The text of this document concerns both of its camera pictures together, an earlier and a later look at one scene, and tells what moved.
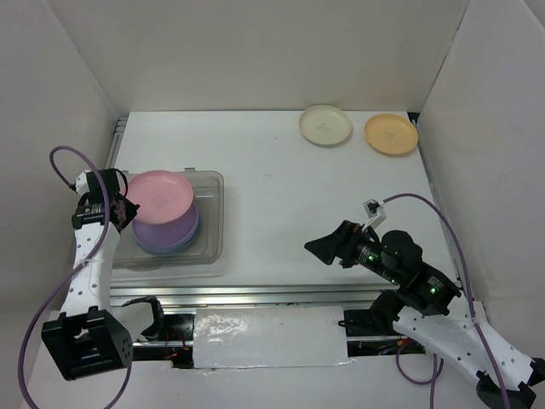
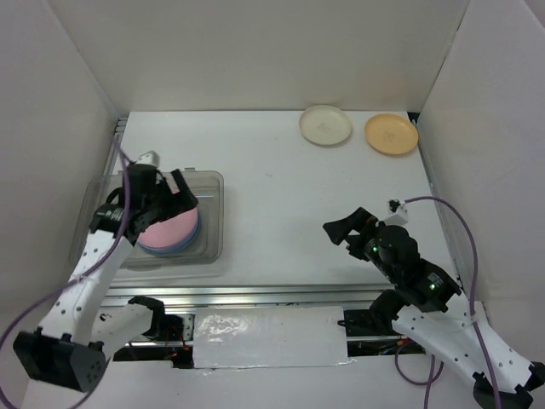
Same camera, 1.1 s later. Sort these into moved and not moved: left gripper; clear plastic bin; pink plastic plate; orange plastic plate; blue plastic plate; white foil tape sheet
Moved: left gripper; pink plastic plate
Not moved: white foil tape sheet; orange plastic plate; blue plastic plate; clear plastic bin
